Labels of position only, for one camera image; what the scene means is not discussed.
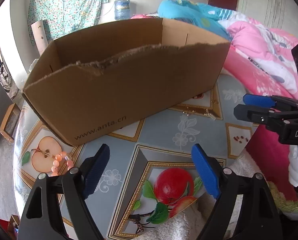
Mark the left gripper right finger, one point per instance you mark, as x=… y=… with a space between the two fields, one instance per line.
x=258 y=217

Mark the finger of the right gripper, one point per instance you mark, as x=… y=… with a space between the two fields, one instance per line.
x=280 y=103
x=273 y=120

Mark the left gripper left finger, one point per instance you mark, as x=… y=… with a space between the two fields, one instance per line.
x=42 y=219

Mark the white glove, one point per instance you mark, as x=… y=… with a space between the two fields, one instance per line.
x=293 y=165

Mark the green fuzzy sleeve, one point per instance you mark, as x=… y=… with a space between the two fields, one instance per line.
x=281 y=202

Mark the pink floral duvet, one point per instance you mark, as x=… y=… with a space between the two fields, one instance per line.
x=259 y=57

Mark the red paper gift bag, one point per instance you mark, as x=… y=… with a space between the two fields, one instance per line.
x=11 y=227

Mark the small wooden stool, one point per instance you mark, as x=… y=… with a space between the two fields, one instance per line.
x=9 y=122

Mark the blue patterned quilt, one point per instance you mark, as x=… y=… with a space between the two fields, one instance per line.
x=201 y=15

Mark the floral fruit print tablecloth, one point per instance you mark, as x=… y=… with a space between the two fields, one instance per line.
x=123 y=201

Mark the brown cardboard box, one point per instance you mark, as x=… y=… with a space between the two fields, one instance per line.
x=99 y=79

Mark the blue water jug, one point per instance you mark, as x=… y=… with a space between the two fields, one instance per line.
x=122 y=10

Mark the pink rolled mat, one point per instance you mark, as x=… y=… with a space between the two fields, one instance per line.
x=39 y=35

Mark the gold chain abacus charm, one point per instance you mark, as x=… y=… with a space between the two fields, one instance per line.
x=209 y=113

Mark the green floral wall cloth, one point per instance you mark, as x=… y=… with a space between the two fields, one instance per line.
x=62 y=17

